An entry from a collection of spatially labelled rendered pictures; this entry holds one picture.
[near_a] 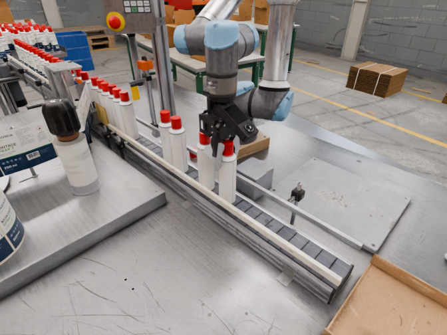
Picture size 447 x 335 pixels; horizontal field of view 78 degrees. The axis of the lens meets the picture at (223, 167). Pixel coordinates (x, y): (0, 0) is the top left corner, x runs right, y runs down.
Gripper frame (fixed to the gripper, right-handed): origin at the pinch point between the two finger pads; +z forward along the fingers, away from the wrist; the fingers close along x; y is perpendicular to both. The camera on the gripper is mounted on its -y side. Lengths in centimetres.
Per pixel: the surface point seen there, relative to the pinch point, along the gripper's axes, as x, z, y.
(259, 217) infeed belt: -1.3, 13.7, -11.8
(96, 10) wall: -296, 31, 758
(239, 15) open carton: -368, 14, 328
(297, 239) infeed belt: -1.8, 13.7, -24.1
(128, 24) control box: -5, -30, 52
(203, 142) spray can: 1.5, -4.1, 8.0
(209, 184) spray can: 1.0, 10.7, 6.5
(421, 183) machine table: -60, 19, -40
